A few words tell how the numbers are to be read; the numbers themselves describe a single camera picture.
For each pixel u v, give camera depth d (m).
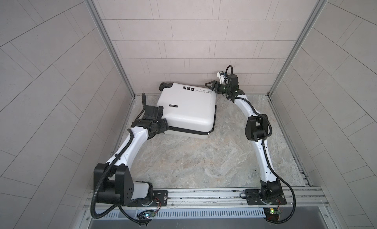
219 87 0.91
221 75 0.94
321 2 0.72
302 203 0.72
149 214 0.64
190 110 0.86
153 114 0.65
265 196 0.64
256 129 0.67
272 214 0.68
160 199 0.71
